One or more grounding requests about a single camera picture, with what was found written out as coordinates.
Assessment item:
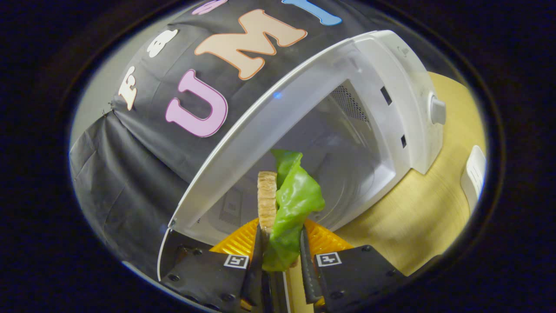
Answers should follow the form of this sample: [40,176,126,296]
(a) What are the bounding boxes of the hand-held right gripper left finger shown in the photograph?
[160,217,264,312]

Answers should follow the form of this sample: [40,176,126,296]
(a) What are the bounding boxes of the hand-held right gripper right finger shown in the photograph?
[299,219,410,312]

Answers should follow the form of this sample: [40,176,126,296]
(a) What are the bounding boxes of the sandwich with green lettuce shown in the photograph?
[257,149,326,272]

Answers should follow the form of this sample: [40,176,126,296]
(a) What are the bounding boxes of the white microwave oven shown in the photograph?
[157,30,447,281]

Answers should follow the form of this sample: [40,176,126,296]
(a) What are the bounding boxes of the black backdrop cloth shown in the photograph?
[69,0,378,270]

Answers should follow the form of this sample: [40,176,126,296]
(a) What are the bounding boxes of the white rectangular tray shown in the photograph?
[460,145,487,214]

